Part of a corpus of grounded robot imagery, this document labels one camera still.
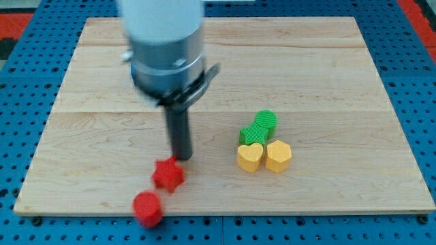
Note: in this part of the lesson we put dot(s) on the red star block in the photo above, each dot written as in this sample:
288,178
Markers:
168,174

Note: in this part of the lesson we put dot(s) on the red cylinder block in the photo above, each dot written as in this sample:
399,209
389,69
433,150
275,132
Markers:
147,208

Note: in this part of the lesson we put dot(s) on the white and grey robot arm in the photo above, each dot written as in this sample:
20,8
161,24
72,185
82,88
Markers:
167,54

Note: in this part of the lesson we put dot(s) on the green star block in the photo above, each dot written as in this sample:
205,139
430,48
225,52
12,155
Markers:
253,134

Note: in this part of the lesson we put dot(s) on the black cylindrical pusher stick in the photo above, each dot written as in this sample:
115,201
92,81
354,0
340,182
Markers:
177,122

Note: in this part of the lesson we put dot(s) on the yellow heart block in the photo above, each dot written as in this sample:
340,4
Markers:
249,157

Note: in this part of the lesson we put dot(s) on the green cylinder block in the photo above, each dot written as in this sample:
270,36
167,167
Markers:
268,120

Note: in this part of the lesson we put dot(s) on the yellow hexagon block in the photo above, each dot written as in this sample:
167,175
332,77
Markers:
278,156

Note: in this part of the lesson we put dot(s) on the light wooden board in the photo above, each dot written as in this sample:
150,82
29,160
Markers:
349,152

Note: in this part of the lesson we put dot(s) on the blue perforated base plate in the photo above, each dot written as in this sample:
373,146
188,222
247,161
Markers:
34,71

